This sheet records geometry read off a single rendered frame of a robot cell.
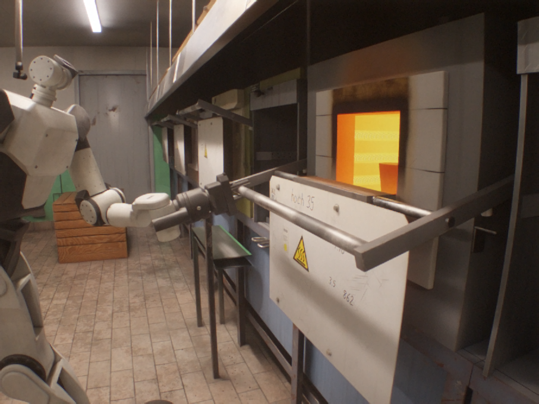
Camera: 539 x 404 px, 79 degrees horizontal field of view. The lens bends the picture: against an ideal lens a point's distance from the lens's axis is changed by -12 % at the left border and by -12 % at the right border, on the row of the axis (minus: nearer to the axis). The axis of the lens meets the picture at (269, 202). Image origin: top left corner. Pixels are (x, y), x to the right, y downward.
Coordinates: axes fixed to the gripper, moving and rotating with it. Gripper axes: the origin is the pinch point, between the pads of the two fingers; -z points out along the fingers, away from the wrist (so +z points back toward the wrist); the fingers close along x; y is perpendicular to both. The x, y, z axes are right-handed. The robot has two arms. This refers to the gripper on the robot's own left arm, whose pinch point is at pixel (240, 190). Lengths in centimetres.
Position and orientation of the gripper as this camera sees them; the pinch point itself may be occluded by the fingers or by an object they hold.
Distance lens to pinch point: 106.2
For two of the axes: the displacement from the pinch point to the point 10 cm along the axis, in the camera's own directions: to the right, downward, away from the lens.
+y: -3.6, -1.7, 9.2
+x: -2.4, -9.3, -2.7
